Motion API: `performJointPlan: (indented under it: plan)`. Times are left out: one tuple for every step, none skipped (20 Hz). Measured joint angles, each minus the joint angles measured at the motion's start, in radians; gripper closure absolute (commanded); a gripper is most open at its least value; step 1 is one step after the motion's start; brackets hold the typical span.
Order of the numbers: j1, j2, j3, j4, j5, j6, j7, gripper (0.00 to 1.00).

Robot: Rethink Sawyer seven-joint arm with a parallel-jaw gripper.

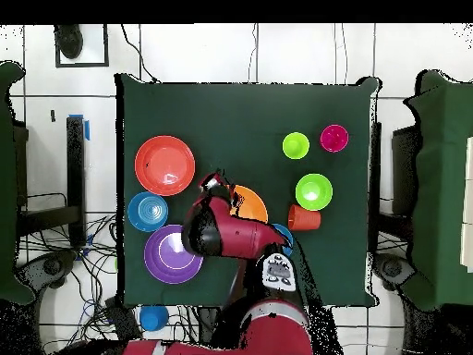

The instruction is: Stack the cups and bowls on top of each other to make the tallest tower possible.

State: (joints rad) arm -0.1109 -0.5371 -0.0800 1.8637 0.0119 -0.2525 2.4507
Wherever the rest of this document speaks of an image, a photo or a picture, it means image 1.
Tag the orange plastic bowl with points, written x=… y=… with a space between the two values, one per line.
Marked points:
x=253 y=207

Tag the orange-red plastic cup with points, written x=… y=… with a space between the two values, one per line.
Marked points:
x=305 y=219

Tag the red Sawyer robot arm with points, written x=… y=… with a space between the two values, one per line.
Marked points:
x=244 y=233

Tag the red-orange plastic bowl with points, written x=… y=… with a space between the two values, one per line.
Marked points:
x=164 y=165

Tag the blue plastic bowl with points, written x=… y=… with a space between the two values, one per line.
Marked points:
x=286 y=233
x=147 y=211

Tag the dark green tablecloth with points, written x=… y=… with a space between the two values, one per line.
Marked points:
x=240 y=100

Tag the purple plastic bowl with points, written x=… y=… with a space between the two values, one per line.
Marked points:
x=166 y=259

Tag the green plastic cup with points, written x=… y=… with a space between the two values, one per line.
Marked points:
x=295 y=145

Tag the green plastic bowl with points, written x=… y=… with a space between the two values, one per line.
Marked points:
x=313 y=192

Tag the crimson pink plastic cup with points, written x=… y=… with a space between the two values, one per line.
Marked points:
x=334 y=138

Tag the blue plastic cup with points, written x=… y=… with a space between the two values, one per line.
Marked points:
x=154 y=318

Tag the black box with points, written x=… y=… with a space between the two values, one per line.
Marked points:
x=122 y=320

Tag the dark grey office chair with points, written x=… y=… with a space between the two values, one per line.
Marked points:
x=391 y=268
x=51 y=266

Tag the black furniture panel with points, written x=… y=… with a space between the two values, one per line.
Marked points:
x=402 y=170
x=20 y=166

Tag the green cloth side table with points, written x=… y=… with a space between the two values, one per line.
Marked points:
x=7 y=185
x=443 y=185

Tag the beige boxes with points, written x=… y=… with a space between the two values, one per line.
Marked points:
x=468 y=222

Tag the black frame with blue tape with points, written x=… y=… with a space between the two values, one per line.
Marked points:
x=75 y=166

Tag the black post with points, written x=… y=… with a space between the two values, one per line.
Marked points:
x=376 y=166

